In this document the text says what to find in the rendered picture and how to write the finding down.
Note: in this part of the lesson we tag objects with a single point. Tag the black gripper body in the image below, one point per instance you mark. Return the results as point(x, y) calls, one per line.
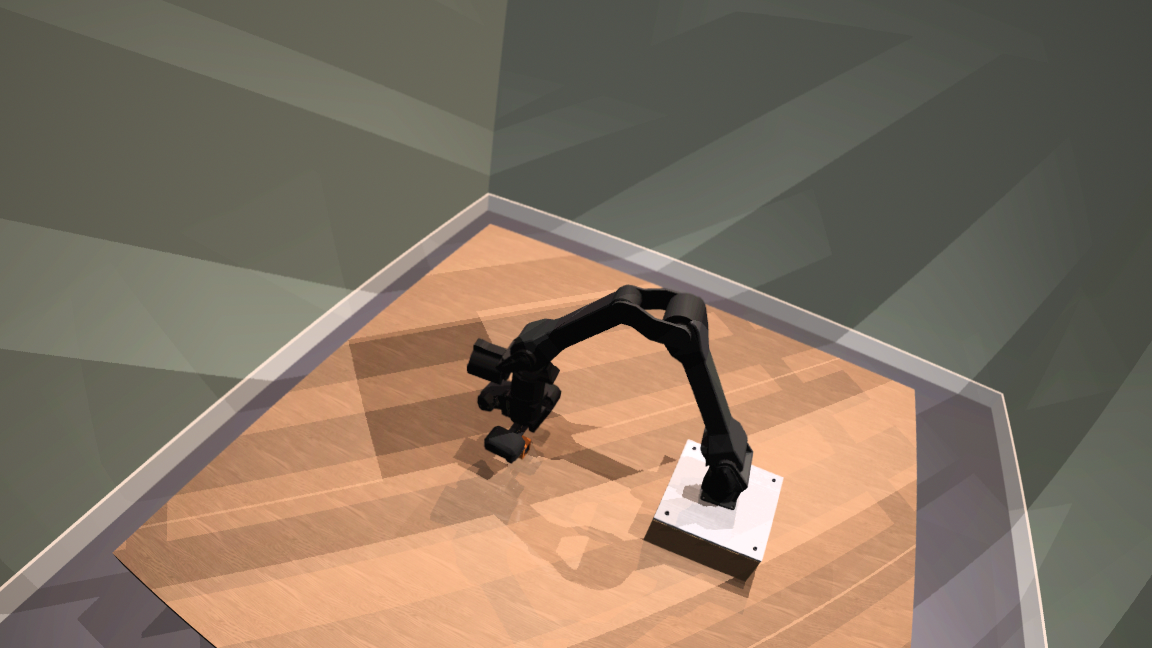
point(508, 444)

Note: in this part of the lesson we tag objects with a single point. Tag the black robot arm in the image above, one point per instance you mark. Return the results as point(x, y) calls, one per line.
point(684, 332)

